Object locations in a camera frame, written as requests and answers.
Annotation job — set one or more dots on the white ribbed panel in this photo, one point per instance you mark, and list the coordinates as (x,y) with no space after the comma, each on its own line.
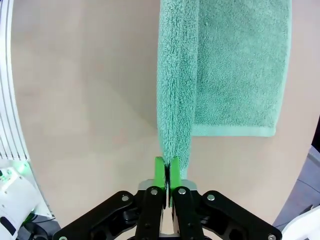
(10,125)

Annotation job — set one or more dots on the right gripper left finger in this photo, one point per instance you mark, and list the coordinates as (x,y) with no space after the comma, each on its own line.
(150,210)

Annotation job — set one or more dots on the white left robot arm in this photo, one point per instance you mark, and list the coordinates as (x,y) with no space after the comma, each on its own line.
(15,200)

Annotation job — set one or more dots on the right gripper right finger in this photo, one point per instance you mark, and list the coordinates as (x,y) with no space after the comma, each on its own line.
(185,210)

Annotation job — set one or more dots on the green terry towel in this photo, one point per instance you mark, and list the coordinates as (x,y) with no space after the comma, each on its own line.
(237,75)

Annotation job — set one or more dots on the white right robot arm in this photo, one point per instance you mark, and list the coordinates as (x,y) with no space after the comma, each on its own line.
(307,225)

